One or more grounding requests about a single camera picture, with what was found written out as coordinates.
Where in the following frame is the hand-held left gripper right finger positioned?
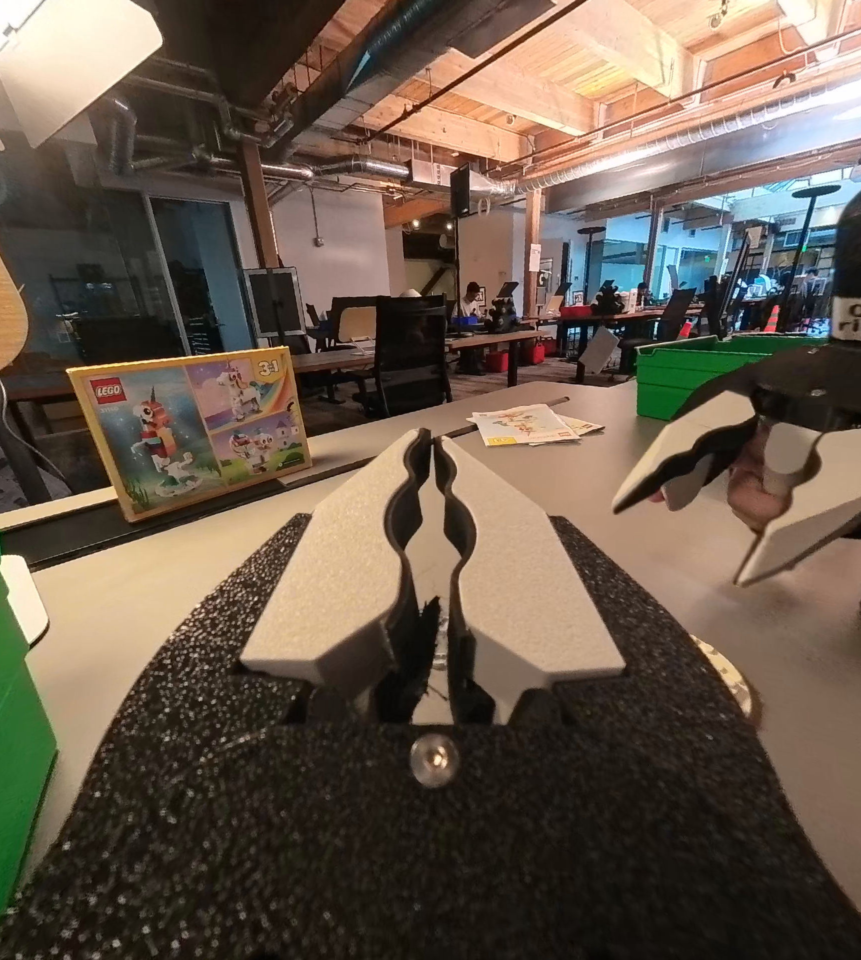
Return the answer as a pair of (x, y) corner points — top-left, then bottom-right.
(434, 435), (627, 725)

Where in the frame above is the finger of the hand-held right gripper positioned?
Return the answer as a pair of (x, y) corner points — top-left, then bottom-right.
(734, 427), (861, 588)
(612, 391), (765, 517)

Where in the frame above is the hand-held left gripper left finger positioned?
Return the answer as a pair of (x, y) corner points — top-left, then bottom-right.
(239, 429), (432, 725)

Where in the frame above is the yellow lego set box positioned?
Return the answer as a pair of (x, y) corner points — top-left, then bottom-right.
(66, 346), (313, 524)

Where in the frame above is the person's right hand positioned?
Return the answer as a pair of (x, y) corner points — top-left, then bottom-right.
(726, 435), (799, 535)

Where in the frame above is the stack of green trays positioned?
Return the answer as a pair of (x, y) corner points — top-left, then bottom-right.
(636, 335), (837, 421)

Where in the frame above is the black office chair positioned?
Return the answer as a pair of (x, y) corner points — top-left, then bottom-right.
(374, 296), (453, 418)

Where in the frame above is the dark screen on stand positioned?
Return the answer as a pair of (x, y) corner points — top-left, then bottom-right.
(243, 266), (306, 339)

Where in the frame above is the white studio light panel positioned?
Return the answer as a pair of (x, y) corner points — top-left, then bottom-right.
(0, 0), (164, 151)

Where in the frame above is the silver ventilation duct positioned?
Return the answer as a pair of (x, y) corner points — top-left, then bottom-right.
(261, 153), (413, 186)

